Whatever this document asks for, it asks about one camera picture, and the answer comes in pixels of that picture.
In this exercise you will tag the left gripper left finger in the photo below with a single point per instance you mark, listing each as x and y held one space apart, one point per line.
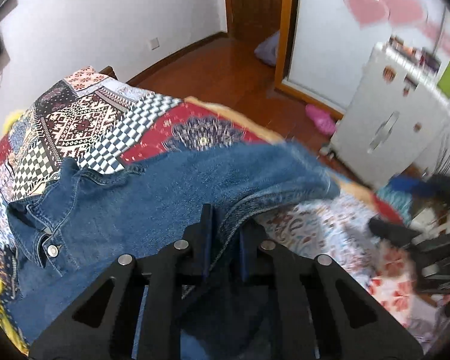
129 309

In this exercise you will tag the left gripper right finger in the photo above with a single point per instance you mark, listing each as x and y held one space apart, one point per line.
319 311

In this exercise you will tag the blue denim jeans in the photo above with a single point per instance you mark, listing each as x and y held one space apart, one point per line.
83 221

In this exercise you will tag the yellow duck fleece blanket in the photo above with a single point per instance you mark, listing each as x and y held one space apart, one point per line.
8 270

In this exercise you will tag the white cabinet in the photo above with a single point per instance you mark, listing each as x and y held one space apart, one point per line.
396 112

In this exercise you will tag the pink slipper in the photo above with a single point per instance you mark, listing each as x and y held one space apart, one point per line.
324 123

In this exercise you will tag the patchwork patterned bed quilt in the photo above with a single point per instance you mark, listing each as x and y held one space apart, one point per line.
106 124

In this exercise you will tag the wooden door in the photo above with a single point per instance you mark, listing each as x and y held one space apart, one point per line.
249 22

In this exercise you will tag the white wall socket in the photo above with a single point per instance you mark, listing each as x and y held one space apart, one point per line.
154 43

